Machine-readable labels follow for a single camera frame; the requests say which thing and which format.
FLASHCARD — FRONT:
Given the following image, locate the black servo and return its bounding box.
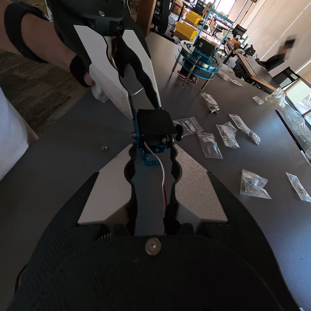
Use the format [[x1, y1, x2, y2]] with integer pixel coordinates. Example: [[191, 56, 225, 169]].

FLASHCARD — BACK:
[[131, 107, 185, 168]]

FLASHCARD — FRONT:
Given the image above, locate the crumpled clear plastic bag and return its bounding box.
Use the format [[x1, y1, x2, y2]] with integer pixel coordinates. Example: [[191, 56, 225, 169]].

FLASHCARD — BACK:
[[216, 121, 240, 149]]

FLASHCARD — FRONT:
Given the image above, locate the person's left forearm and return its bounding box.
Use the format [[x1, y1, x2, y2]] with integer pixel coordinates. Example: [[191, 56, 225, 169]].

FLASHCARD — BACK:
[[0, 2, 52, 63]]

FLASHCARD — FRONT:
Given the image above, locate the blue acrylic robot base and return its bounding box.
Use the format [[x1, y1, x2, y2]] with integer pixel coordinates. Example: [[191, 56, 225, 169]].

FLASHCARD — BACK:
[[171, 5, 236, 92]]

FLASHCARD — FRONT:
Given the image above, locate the clear bag with dark screws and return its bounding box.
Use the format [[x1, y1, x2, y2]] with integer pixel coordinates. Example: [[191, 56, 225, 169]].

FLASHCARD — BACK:
[[240, 169, 272, 200]]

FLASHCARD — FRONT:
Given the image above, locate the person's left hand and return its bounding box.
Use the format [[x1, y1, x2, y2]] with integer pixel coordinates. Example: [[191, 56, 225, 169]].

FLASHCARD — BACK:
[[47, 22, 96, 88]]

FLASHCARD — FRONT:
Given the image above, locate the white shirt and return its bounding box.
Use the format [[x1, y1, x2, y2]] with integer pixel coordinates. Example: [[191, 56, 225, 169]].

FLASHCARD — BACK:
[[0, 86, 39, 181]]

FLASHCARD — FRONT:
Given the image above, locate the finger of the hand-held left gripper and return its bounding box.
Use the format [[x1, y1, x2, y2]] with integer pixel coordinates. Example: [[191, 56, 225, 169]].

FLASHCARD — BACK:
[[114, 29, 162, 109], [73, 24, 134, 121]]

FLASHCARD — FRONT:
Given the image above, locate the yellow storage bin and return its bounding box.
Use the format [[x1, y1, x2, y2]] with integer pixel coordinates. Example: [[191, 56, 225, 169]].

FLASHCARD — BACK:
[[175, 21, 198, 40], [185, 10, 202, 24]]

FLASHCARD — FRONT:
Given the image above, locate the long clear plastic bag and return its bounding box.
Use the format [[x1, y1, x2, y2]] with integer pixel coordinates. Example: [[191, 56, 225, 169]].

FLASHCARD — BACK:
[[228, 114, 261, 146]]

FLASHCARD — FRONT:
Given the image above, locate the clear bag with white label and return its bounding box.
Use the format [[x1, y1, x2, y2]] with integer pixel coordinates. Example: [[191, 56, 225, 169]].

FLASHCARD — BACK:
[[197, 132, 223, 159]]

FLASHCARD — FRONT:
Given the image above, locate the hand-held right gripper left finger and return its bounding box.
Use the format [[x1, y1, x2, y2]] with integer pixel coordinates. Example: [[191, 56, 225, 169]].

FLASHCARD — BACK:
[[77, 143, 138, 227]]

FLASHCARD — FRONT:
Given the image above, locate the dark grey desk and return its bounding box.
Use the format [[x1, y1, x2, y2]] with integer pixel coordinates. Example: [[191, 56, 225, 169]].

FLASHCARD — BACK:
[[0, 32, 311, 311]]

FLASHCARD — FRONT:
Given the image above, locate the crinkled plastic wrap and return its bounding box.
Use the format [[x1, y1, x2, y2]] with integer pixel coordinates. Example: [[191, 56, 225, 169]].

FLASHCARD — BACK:
[[265, 87, 311, 166]]

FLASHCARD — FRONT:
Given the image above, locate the wooden pillar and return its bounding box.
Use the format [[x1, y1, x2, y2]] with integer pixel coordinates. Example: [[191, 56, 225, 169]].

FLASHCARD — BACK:
[[136, 0, 157, 37]]

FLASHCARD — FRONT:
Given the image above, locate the long wooden table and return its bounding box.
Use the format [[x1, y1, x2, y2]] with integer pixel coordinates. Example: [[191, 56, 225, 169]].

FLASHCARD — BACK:
[[234, 52, 282, 95]]

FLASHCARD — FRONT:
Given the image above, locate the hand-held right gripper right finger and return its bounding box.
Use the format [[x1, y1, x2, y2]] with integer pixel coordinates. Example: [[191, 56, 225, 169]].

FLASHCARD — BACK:
[[170, 143, 229, 226]]

